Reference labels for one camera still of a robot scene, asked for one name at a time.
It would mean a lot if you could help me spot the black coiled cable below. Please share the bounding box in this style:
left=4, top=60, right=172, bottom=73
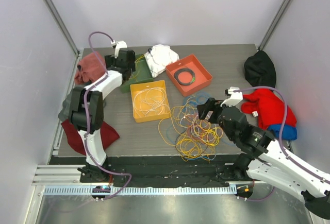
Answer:
left=173, top=68, right=197, bottom=85

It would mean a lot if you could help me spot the green plastic tray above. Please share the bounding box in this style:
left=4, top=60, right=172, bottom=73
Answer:
left=119, top=54, right=154, bottom=93

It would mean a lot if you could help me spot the black cloth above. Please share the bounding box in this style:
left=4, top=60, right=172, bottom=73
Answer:
left=244, top=50, right=277, bottom=88

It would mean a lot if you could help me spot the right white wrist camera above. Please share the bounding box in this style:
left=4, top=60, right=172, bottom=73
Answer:
left=220, top=87, right=243, bottom=107

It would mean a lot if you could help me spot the dark red cloth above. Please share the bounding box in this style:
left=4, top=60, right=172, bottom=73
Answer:
left=61, top=119, right=120, bottom=155

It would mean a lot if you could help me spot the slotted cable duct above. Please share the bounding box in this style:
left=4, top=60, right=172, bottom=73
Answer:
left=44, top=185, right=237, bottom=196

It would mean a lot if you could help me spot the blue cloth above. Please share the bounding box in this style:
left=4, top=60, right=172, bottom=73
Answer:
left=268, top=124, right=298, bottom=141

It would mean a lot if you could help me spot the blue thin cable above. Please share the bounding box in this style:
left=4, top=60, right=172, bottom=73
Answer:
left=164, top=94, right=238, bottom=161

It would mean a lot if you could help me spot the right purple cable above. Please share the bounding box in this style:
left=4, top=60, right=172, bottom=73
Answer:
left=237, top=86, right=330, bottom=202

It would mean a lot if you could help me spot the right aluminium frame post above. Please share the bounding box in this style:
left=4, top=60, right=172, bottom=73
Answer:
left=257, top=0, right=293, bottom=51

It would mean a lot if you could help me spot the pink thin cable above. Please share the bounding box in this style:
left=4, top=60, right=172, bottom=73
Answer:
left=184, top=115, right=222, bottom=142

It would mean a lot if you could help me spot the aluminium frame post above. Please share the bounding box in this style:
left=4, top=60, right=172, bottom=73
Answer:
left=257, top=0, right=293, bottom=51
left=43, top=0, right=79, bottom=56

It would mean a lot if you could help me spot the yellow plastic tray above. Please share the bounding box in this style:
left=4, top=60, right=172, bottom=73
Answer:
left=130, top=80, right=170, bottom=123

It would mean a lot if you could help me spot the orange plastic tray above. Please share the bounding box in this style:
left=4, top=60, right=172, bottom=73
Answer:
left=166, top=54, right=212, bottom=97

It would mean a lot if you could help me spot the pink cloth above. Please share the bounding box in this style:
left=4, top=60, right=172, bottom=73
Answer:
left=74, top=52, right=105, bottom=85

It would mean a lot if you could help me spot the white crumpled cloth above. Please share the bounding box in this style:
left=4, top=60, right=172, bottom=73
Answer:
left=144, top=44, right=179, bottom=78

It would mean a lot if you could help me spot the left aluminium frame post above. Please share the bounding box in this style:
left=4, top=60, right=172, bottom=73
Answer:
left=43, top=0, right=79, bottom=56

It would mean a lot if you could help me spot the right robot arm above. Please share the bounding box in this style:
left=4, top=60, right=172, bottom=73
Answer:
left=197, top=98, right=329, bottom=219

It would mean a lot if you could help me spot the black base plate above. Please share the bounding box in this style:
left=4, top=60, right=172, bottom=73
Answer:
left=49, top=154, right=251, bottom=188

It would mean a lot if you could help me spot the yellow thin cable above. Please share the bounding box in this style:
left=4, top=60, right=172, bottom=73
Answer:
left=130, top=54, right=225, bottom=162

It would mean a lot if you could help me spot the grey cloth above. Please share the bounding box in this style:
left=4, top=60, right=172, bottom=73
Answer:
left=58, top=88, right=104, bottom=124

